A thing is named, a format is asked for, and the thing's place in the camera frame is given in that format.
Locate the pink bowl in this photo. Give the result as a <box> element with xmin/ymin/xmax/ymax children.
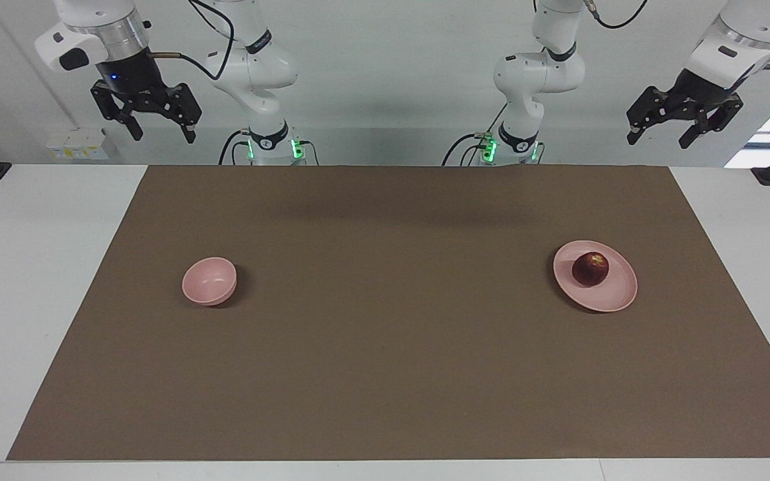
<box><xmin>181</xmin><ymin>257</ymin><xmax>239</xmax><ymax>307</ymax></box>

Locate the white wall socket box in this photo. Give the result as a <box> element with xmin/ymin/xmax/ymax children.
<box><xmin>46</xmin><ymin>128</ymin><xmax>110</xmax><ymax>161</ymax></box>

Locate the brown table mat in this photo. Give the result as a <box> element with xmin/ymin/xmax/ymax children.
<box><xmin>6</xmin><ymin>164</ymin><xmax>770</xmax><ymax>462</ymax></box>

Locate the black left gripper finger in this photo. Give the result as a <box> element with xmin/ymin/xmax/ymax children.
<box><xmin>678</xmin><ymin>95</ymin><xmax>744</xmax><ymax>150</ymax></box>
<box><xmin>626</xmin><ymin>86</ymin><xmax>672</xmax><ymax>146</ymax></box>

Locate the dark red apple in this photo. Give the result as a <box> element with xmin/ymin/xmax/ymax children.
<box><xmin>571</xmin><ymin>251</ymin><xmax>610</xmax><ymax>288</ymax></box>

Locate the pink plate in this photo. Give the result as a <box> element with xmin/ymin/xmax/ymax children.
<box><xmin>553</xmin><ymin>240</ymin><xmax>639</xmax><ymax>313</ymax></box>

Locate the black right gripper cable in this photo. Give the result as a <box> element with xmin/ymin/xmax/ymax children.
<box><xmin>151</xmin><ymin>0</ymin><xmax>235</xmax><ymax>82</ymax></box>

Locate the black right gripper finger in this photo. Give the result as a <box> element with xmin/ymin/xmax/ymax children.
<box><xmin>90</xmin><ymin>79</ymin><xmax>144</xmax><ymax>142</ymax></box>
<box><xmin>167</xmin><ymin>82</ymin><xmax>203</xmax><ymax>144</ymax></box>

